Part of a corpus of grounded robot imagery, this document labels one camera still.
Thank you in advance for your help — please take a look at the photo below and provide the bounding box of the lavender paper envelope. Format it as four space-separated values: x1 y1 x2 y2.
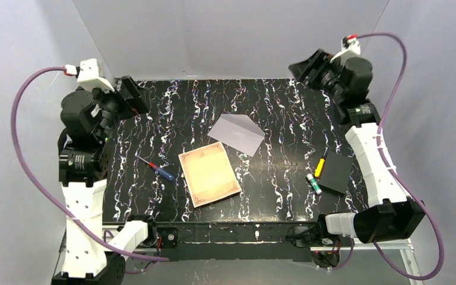
208 114 265 157

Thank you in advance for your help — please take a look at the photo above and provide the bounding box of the tan bordered letter paper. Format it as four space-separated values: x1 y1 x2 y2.
179 142 242 208

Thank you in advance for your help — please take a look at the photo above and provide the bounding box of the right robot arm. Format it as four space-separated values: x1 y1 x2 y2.
289 49 425 243

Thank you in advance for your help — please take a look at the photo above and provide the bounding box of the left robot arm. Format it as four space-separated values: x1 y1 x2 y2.
52 76 156 284

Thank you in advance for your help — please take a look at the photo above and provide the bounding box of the blue red screwdriver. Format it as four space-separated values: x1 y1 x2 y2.
137 156 175 182

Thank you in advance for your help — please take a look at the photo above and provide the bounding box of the yellow black screwdriver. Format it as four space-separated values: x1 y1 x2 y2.
314 147 329 178

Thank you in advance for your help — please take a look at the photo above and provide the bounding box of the black square pad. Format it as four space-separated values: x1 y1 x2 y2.
319 152 353 197

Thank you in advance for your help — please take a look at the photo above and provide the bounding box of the white green glue stick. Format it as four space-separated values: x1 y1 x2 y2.
306 174 322 195

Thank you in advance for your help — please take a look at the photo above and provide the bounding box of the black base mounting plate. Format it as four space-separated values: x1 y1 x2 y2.
118 221 354 264

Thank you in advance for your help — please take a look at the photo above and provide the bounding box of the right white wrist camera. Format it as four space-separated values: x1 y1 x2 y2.
330 34 361 65

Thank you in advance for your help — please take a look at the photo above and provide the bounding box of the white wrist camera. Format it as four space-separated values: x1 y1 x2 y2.
330 34 361 65
64 58 115 93

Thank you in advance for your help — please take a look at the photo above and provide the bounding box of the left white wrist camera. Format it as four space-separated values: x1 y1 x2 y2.
64 58 115 93

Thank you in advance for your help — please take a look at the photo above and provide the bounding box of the aluminium frame rail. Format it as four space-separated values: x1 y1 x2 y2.
59 236 421 285

